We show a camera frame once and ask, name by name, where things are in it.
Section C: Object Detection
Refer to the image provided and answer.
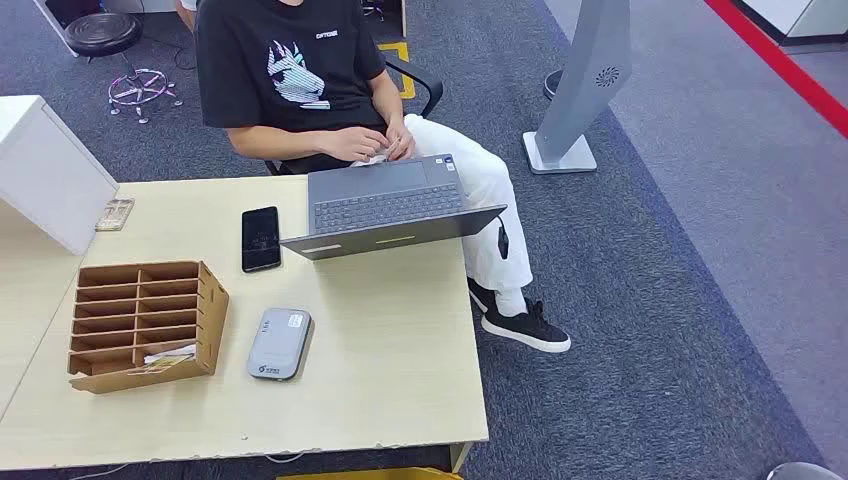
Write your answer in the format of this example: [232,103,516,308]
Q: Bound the yellow object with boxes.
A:
[276,466,465,480]

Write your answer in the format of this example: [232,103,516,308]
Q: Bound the yellow floor marking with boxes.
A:
[377,40,417,101]

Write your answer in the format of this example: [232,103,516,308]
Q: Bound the black smartphone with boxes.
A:
[240,205,284,274]

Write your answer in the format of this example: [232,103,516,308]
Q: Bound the white furniture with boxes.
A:
[731,0,848,46]

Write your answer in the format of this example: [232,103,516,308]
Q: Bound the grey kiosk stand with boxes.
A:
[521,0,633,176]

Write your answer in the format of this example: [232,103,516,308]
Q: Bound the person's right hand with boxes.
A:
[317,125,392,164]

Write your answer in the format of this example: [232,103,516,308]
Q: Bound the wooden card organizer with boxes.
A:
[66,260,231,396]

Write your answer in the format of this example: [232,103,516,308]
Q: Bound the white card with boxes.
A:
[143,344,198,364]

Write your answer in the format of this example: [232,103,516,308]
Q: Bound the grey laptop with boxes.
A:
[279,153,508,262]

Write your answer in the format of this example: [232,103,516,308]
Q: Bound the white cabinet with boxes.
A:
[0,94,121,257]

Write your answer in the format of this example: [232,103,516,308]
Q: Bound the red floor tape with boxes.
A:
[703,0,848,140]

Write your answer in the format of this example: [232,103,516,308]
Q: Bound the black office chair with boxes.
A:
[263,52,444,178]

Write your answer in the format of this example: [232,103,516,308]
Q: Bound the black round stool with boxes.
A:
[64,11,184,125]

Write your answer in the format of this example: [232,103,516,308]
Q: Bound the person's left hand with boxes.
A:
[386,116,417,162]

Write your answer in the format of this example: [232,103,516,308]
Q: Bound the grey round object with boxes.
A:
[767,461,846,480]

